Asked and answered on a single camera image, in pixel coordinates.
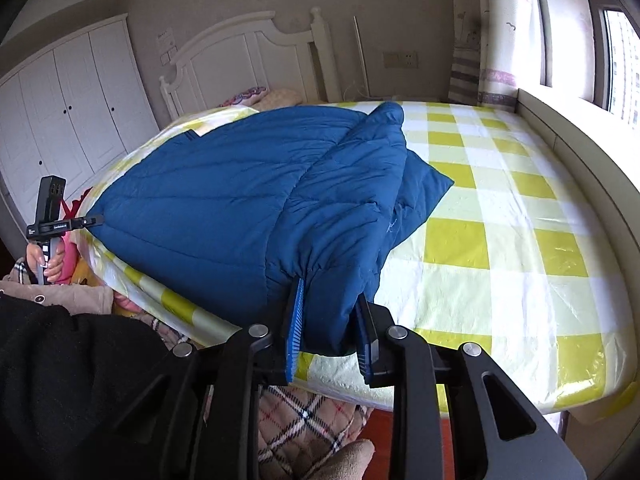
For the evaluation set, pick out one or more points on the patterned round cushion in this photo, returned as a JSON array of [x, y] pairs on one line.
[[244, 96]]

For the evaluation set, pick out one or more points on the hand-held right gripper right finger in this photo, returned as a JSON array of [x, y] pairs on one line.
[[369, 345]]

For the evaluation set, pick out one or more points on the beige coat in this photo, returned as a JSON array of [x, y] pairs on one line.
[[65, 300]]

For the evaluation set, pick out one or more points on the person's left hand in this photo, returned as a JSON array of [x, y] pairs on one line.
[[54, 266]]

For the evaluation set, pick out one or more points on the white wardrobe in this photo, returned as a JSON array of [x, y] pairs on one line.
[[65, 110]]

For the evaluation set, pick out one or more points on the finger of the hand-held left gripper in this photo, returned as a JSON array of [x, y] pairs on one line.
[[92, 220]]

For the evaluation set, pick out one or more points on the white bed headboard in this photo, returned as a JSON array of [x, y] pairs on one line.
[[225, 65]]

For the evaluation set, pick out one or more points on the printed cream curtain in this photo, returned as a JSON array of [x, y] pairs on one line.
[[500, 35]]

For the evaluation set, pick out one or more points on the person's black clothing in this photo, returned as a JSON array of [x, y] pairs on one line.
[[60, 385]]

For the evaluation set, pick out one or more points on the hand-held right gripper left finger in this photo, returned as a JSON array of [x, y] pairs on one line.
[[295, 330]]

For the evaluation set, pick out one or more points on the dark framed window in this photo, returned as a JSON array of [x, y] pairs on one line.
[[620, 60]]

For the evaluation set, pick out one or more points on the beige wall socket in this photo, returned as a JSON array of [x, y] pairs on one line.
[[401, 59]]

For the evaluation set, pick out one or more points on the white paper wall notice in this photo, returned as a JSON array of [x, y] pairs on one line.
[[165, 40]]

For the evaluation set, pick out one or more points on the red garment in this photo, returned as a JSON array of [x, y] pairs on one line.
[[75, 207]]

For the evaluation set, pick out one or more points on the pink garment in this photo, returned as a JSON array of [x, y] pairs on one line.
[[72, 260]]

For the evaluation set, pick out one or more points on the yellow checked bed cover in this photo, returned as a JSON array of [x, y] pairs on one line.
[[500, 260]]

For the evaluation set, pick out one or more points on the blue puffer jacket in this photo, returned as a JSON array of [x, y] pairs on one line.
[[225, 210]]

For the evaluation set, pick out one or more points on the cream pillow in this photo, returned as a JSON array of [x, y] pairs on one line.
[[282, 97]]

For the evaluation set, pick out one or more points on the plaid quilted garment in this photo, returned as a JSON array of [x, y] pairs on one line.
[[310, 420]]

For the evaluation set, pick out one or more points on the wall light switch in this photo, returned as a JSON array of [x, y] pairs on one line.
[[169, 57]]

